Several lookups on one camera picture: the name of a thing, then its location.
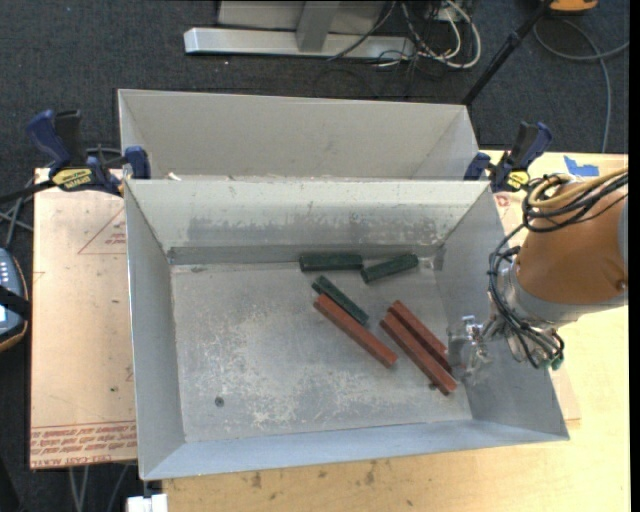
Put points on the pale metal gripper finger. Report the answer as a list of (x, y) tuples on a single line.
[(478, 361), (457, 345)]

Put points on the red-brown flat block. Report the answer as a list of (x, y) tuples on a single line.
[(419, 330), (356, 331), (417, 354)]

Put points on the dark green flat block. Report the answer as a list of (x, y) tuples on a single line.
[(344, 301), (331, 262), (390, 268)]

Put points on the grey metal bin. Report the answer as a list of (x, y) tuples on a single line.
[(280, 360)]

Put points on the brown cardboard board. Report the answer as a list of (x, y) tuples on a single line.
[(80, 320)]

